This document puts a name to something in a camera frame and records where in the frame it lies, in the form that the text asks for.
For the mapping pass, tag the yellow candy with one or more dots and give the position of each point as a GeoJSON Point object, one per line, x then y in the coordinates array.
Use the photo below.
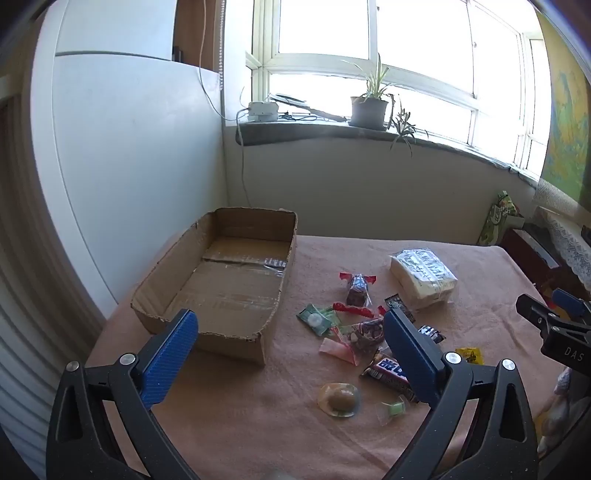
{"type": "Point", "coordinates": [471, 355]}

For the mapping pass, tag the dark wooden cabinet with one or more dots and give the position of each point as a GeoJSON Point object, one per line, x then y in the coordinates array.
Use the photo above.
{"type": "Point", "coordinates": [526, 249]}

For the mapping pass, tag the white refrigerator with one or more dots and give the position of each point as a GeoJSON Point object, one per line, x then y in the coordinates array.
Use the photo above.
{"type": "Point", "coordinates": [138, 161]}

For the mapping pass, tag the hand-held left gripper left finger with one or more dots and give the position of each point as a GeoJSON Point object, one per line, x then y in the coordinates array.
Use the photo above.
{"type": "Point", "coordinates": [168, 355]}

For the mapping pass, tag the white window frame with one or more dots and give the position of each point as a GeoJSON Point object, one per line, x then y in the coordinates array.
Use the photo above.
{"type": "Point", "coordinates": [318, 60]}

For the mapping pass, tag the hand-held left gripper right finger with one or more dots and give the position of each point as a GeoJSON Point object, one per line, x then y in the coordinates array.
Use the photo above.
{"type": "Point", "coordinates": [411, 355]}

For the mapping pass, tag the pink candy packet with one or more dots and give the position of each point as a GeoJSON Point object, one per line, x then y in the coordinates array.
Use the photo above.
{"type": "Point", "coordinates": [337, 350]}

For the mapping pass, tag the grey stone windowsill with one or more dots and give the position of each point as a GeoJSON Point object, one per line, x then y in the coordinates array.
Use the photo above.
{"type": "Point", "coordinates": [323, 131]}

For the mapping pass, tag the white electrical box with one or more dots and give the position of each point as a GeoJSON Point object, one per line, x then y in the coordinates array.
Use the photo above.
{"type": "Point", "coordinates": [262, 110]}

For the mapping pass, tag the small trailing plant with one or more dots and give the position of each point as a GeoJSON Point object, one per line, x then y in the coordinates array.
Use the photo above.
{"type": "Point", "coordinates": [402, 124]}

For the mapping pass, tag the brown wooden cabinet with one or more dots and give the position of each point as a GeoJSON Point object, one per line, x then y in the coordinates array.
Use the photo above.
{"type": "Point", "coordinates": [189, 27]}

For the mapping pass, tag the cardboard box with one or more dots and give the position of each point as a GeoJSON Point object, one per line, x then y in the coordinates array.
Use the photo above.
{"type": "Point", "coordinates": [231, 286]}

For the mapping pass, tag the green printed bag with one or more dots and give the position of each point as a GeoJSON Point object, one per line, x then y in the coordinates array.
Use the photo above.
{"type": "Point", "coordinates": [496, 221]}

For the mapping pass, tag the white ribbed panel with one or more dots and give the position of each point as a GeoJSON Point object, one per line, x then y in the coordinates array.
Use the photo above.
{"type": "Point", "coordinates": [37, 350]}

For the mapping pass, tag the black patterned snack packet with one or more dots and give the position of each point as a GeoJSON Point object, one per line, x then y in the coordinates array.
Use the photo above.
{"type": "Point", "coordinates": [398, 305]}

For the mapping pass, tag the brown chocolate bar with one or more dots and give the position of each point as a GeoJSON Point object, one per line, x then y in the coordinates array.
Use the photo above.
{"type": "Point", "coordinates": [385, 369]}

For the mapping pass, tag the small black white candy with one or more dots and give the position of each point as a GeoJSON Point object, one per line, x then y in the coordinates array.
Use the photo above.
{"type": "Point", "coordinates": [430, 332]}

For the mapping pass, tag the white lace cloth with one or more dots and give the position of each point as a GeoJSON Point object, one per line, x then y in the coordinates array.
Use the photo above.
{"type": "Point", "coordinates": [565, 226]}

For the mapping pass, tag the brown stick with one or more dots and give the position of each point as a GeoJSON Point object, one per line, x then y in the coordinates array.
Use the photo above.
{"type": "Point", "coordinates": [325, 113]}

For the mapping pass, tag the small green wrapped candy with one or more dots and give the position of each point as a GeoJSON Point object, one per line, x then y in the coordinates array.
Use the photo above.
{"type": "Point", "coordinates": [396, 408]}

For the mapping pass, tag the yellow green wall poster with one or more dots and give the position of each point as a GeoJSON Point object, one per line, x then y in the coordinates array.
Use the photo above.
{"type": "Point", "coordinates": [565, 124]}

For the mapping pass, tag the clear jelly cup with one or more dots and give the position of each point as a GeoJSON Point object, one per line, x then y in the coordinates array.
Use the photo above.
{"type": "Point", "coordinates": [339, 399]}

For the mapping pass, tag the grey flower pot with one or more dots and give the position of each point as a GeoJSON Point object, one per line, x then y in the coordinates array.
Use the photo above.
{"type": "Point", "coordinates": [368, 113]}

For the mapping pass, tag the red-ended clear date snack packet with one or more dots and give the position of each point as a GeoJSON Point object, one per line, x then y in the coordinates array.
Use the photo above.
{"type": "Point", "coordinates": [367, 332]}
{"type": "Point", "coordinates": [358, 290]}

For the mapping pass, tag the clear packet of sliced bread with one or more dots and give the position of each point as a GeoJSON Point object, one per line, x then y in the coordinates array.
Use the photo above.
{"type": "Point", "coordinates": [422, 277]}

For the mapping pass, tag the spider plant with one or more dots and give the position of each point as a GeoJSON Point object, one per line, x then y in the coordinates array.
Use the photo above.
{"type": "Point", "coordinates": [371, 83]}

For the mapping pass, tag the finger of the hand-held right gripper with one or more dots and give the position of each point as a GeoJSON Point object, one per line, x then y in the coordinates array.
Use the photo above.
{"type": "Point", "coordinates": [565, 299]}
{"type": "Point", "coordinates": [531, 309]}

